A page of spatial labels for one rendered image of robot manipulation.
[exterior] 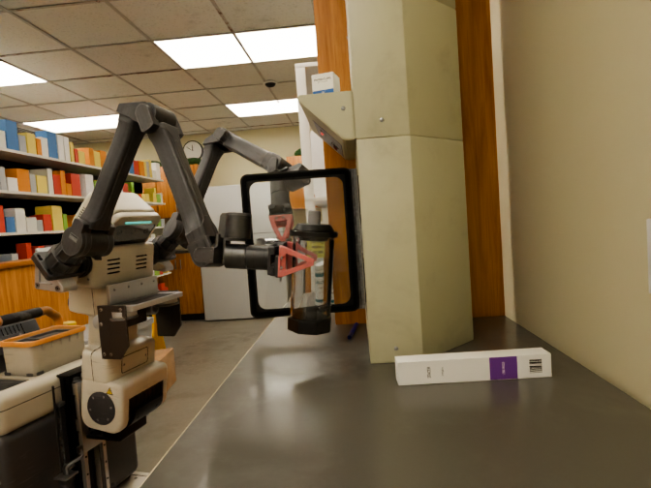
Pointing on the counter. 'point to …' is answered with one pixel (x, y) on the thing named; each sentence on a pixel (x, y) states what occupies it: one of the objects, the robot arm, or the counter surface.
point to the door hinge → (358, 238)
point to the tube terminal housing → (410, 176)
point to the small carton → (325, 83)
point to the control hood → (332, 117)
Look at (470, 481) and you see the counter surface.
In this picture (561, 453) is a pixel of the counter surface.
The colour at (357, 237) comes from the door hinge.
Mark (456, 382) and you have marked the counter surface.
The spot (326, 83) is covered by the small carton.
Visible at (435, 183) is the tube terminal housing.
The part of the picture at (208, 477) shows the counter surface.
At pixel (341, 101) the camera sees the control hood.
